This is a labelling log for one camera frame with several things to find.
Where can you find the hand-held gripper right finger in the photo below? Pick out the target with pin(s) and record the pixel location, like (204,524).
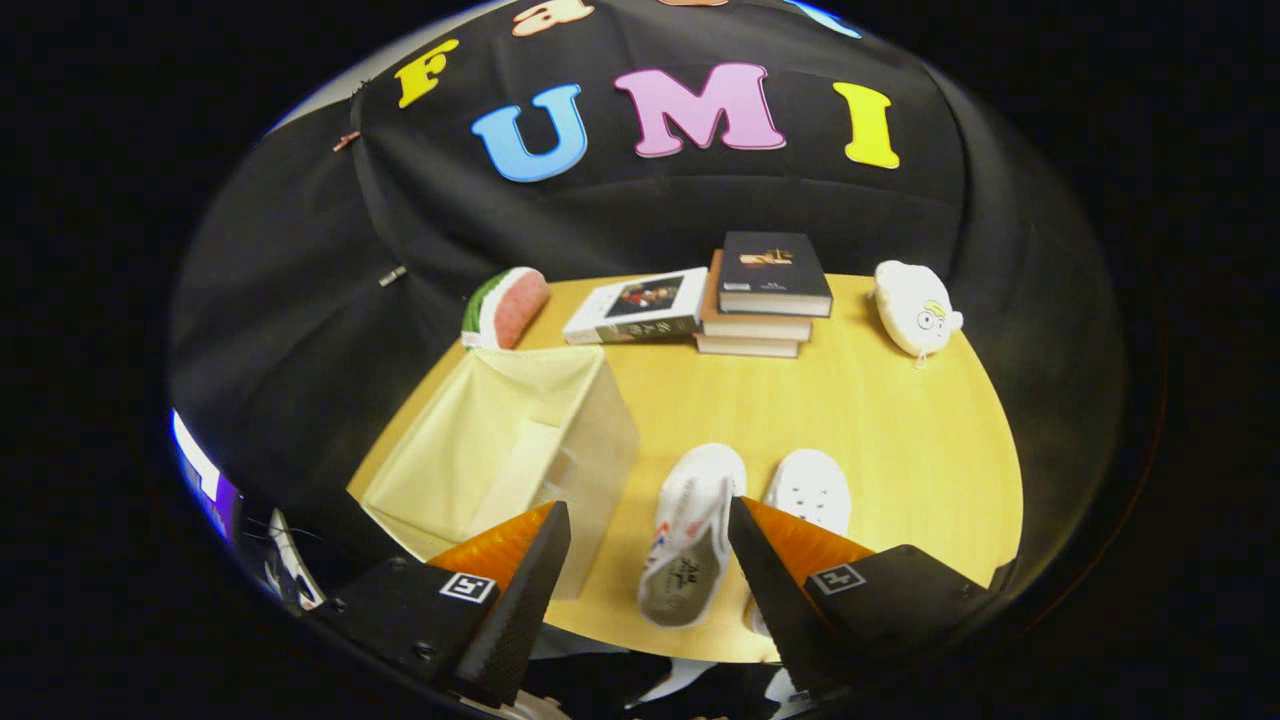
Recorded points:
(775,600)

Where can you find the white canvas shoe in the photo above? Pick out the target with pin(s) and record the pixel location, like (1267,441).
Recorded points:
(810,490)
(690,530)

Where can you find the beige fabric storage box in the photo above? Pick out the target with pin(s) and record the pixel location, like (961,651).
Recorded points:
(500,440)

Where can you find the silver clip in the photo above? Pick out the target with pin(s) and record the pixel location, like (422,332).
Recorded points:
(392,276)

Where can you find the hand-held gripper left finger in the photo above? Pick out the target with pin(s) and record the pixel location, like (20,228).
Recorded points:
(525,610)

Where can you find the white cover book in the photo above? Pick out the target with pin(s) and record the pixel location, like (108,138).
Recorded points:
(640,310)

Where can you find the pink clip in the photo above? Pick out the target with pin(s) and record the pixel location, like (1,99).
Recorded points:
(346,141)

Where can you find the brown cover book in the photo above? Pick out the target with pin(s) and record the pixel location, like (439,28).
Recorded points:
(755,328)
(745,347)

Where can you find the watermelon slice plush toy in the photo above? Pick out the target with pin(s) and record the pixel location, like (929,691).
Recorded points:
(515,310)

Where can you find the white plush toy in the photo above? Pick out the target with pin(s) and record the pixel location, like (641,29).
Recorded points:
(910,305)

